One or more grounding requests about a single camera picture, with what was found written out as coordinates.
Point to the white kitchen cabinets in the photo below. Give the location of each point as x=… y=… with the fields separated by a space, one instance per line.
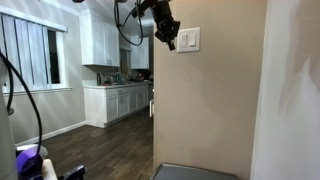
x=100 y=44
x=106 y=105

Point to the white double light switch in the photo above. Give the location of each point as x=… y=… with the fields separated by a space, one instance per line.
x=188 y=40

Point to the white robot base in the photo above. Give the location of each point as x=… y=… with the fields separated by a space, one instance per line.
x=7 y=149

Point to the white lower kitchen cabinets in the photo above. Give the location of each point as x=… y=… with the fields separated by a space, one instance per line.
x=106 y=105

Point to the window with vertical blinds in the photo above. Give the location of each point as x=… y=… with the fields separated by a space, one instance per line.
x=35 y=47

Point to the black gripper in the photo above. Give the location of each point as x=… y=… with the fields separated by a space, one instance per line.
x=167 y=26

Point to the countertop kitchen items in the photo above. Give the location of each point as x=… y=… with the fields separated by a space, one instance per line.
x=123 y=79

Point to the white upper kitchen cabinets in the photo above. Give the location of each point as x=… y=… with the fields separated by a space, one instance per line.
x=100 y=44

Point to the purple and white object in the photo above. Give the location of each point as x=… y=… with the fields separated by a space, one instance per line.
x=32 y=164

